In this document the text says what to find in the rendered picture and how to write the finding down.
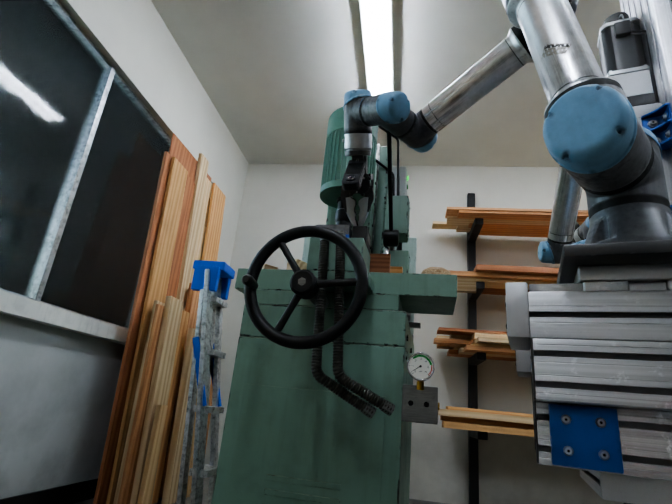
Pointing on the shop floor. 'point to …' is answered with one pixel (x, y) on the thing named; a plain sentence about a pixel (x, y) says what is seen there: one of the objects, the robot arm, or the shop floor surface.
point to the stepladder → (203, 342)
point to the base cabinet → (312, 429)
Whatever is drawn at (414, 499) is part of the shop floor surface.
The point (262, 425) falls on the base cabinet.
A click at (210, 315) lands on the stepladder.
